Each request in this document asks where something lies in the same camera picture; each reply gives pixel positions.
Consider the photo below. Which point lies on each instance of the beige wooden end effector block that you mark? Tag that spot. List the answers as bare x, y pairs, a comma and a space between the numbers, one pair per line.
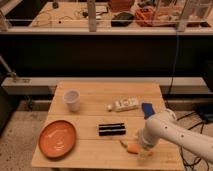
143, 154

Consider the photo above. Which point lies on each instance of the orange carrot-shaped pepper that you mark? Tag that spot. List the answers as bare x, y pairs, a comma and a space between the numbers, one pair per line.
132, 148

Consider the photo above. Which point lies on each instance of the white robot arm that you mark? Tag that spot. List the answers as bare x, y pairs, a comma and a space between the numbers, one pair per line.
163, 126

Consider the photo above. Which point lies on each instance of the black rectangular block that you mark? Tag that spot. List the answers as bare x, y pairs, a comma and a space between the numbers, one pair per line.
111, 129

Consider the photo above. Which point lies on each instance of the blue cloth object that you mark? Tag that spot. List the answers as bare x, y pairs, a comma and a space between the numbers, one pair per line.
148, 110

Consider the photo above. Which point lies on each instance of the white plastic bottle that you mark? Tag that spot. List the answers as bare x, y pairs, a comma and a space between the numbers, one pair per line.
124, 105

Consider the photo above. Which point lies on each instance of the orange round plate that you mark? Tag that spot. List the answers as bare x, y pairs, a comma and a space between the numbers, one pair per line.
57, 139

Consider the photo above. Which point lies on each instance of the white plastic cup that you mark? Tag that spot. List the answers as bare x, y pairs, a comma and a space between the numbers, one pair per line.
72, 100

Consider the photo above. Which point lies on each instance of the black object on shelf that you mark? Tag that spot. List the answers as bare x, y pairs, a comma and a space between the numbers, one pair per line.
122, 19

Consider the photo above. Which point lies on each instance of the orange crate on shelf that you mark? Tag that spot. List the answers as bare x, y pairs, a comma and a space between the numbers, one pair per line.
150, 17

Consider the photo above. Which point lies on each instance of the metal clamp stand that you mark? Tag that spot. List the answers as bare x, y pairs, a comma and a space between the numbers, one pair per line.
13, 74

